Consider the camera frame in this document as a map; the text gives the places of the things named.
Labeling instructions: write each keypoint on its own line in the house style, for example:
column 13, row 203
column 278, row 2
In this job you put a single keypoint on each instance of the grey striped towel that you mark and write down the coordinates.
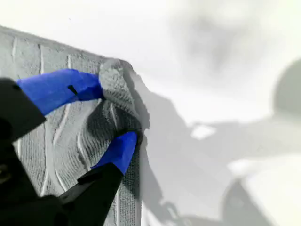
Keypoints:
column 58, row 141

